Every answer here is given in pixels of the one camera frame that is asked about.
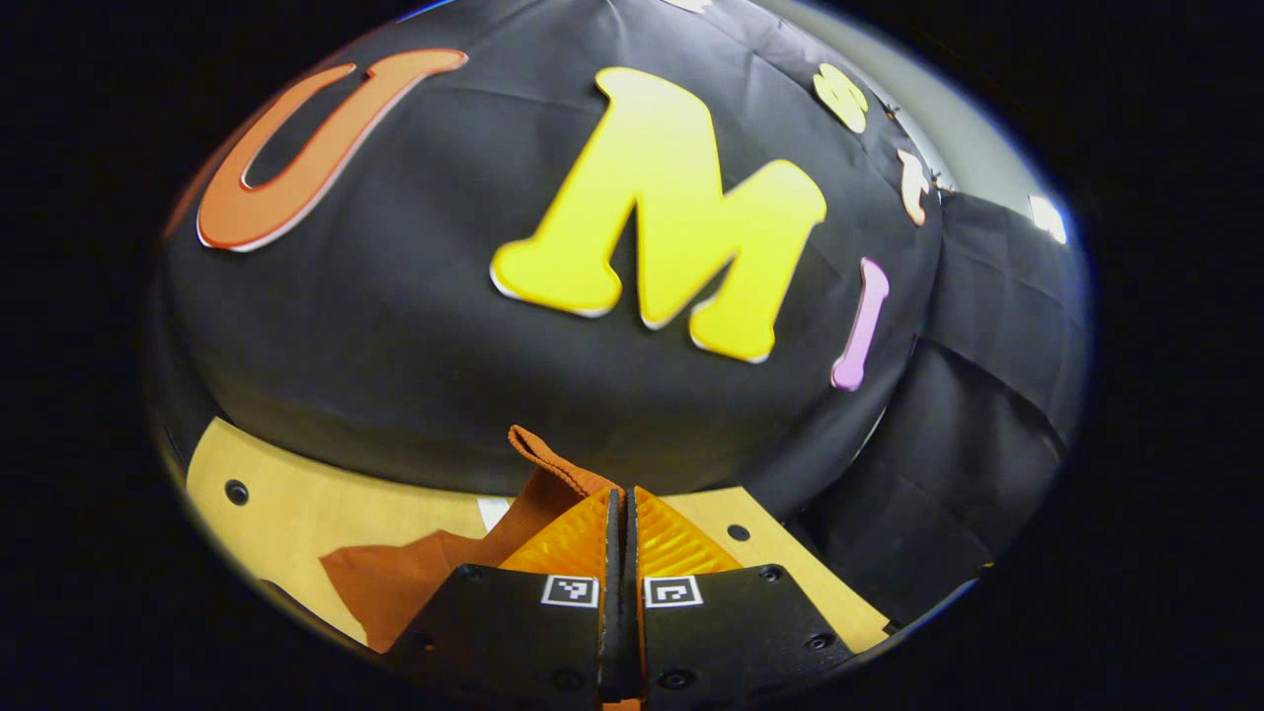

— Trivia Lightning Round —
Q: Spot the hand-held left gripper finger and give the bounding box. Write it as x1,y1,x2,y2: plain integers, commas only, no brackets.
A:
383,486,625,707
624,486,858,707

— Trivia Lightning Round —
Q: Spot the black backdrop cloth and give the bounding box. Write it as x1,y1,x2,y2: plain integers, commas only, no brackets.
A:
143,0,1092,628

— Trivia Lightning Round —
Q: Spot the orange shirt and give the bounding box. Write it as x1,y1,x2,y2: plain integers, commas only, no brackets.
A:
318,425,625,655

